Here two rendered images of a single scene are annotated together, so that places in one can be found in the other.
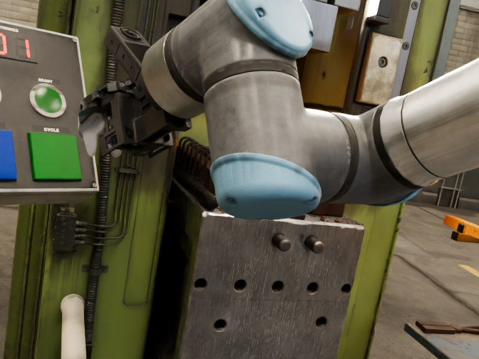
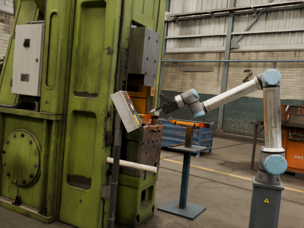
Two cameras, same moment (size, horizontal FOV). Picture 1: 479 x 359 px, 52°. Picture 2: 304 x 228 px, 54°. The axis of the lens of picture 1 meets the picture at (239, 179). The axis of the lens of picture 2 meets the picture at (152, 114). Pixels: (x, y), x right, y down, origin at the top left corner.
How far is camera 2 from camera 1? 2.02 m
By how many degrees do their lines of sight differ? 42
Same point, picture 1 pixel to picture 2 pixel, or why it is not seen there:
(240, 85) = (197, 103)
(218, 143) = (196, 110)
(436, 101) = (211, 102)
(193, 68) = (187, 101)
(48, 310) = (104, 162)
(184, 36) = (186, 97)
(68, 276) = (107, 152)
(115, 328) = not seen: hidden behind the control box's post
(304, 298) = (156, 144)
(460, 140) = (214, 106)
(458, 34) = not seen: hidden behind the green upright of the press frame
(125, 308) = not seen: hidden behind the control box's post
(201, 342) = (143, 158)
